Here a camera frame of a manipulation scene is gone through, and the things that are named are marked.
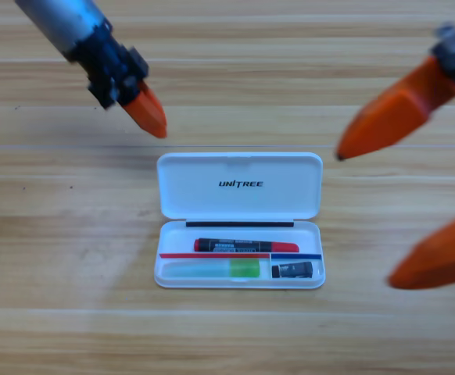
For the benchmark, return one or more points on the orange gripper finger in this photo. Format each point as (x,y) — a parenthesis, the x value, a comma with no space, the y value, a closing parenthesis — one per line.
(442,261)

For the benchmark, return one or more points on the small black eraser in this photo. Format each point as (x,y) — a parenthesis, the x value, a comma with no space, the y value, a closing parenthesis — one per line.
(292,270)

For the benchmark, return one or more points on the red and black marker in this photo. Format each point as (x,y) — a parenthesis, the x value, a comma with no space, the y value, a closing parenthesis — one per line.
(243,245)

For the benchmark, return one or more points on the white Unitree pencil case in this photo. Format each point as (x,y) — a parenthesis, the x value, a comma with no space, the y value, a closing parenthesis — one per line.
(239,195)

